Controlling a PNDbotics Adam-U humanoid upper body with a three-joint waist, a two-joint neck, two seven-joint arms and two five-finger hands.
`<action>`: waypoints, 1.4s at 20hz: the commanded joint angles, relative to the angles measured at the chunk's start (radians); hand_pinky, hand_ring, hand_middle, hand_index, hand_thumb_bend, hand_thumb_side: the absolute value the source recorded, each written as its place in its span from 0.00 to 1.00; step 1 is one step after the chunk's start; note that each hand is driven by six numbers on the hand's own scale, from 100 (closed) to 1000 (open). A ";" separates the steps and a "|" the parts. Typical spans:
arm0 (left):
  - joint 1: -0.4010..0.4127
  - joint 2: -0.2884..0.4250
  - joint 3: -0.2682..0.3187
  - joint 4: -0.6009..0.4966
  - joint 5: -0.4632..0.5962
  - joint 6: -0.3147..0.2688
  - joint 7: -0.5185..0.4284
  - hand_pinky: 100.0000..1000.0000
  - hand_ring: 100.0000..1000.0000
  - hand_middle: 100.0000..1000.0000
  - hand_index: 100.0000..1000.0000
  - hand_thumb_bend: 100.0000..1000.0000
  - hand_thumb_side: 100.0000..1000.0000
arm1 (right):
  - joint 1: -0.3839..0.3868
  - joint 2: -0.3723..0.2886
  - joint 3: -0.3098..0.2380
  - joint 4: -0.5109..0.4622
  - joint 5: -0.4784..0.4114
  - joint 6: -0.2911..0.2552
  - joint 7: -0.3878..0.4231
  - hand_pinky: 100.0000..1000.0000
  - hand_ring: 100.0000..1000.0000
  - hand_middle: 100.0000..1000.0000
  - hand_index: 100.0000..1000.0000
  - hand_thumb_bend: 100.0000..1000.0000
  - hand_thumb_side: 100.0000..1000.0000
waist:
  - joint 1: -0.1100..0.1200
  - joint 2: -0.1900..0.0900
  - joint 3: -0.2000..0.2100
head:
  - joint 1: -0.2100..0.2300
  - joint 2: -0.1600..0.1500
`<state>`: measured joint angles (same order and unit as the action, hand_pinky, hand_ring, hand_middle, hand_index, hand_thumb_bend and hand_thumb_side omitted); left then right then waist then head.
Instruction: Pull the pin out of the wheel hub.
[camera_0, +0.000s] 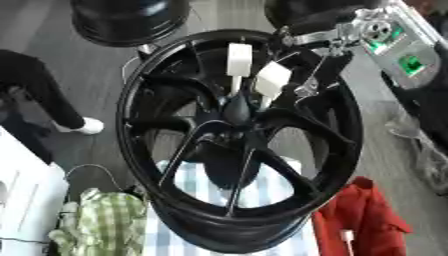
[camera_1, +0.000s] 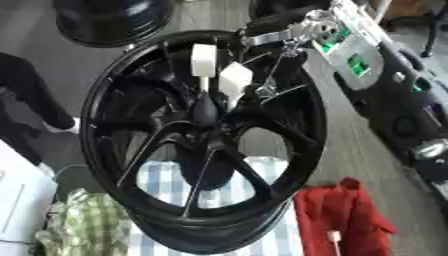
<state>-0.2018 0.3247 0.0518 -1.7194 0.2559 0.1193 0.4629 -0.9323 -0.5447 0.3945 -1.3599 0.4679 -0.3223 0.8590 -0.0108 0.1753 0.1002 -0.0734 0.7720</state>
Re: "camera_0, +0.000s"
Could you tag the green white checked cloth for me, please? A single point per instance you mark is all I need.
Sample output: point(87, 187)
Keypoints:
point(105, 223)

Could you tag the white pin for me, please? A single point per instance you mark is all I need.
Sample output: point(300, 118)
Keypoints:
point(272, 80)
point(347, 237)
point(239, 60)

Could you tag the black spoked wheel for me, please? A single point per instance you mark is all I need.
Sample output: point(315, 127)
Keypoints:
point(233, 230)

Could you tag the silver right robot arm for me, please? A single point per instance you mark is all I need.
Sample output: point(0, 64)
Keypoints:
point(402, 53)

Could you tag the white cabinet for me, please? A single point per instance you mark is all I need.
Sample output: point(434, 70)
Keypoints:
point(29, 200)

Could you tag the red cloth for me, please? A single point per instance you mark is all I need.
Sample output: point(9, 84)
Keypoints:
point(367, 220)

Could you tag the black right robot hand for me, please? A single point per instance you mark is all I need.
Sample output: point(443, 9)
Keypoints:
point(303, 13)

